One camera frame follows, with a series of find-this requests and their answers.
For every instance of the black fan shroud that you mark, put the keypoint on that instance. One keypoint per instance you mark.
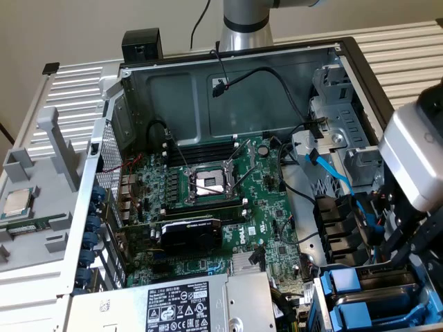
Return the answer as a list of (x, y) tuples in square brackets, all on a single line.
[(328, 214)]

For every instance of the silver drive cage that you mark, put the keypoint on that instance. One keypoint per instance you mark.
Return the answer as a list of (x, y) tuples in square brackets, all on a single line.
[(346, 117)]

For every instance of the hard drive in blue caddy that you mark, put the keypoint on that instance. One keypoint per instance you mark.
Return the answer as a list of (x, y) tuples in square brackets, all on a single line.
[(320, 297)]

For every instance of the green motherboard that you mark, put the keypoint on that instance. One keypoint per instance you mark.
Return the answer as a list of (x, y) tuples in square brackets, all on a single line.
[(270, 193)]

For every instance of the coin cell battery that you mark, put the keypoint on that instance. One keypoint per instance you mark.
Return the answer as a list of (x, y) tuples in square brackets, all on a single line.
[(264, 150)]

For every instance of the metal locking lever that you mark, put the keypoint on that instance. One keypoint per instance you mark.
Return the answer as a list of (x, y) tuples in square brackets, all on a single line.
[(247, 177), (177, 152)]

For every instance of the metal socket cover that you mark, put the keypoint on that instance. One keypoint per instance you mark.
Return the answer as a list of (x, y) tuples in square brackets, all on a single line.
[(252, 154)]

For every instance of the silver heat sink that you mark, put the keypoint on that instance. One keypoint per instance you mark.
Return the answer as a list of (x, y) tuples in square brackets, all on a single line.
[(242, 263)]

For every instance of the CPU socket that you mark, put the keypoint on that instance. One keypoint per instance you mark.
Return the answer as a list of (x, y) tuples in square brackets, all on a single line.
[(211, 180)]

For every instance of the black graphics card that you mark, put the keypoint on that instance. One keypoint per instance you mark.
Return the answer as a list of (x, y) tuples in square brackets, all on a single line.
[(190, 238)]

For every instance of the black RAM slot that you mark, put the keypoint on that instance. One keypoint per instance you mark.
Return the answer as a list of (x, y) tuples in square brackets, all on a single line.
[(190, 151), (190, 146), (190, 156)]

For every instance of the open PC case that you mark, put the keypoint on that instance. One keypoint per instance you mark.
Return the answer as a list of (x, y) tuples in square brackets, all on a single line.
[(155, 103)]

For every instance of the silver power supply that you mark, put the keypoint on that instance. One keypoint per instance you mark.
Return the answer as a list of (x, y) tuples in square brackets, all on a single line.
[(121, 304)]

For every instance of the black box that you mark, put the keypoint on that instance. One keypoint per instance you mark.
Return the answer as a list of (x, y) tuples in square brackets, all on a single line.
[(142, 41)]

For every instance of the grey parts rack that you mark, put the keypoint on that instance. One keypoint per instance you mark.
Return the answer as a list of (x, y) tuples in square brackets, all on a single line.
[(62, 155)]

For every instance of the green RAM stick with label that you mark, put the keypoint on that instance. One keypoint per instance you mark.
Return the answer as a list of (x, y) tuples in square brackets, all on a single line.
[(20, 229)]

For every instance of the silver CPU chip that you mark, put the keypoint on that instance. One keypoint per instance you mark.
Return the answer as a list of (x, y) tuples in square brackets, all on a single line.
[(15, 204)]

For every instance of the black camera bracket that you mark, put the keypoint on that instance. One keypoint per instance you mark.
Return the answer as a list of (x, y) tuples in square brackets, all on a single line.
[(432, 100)]

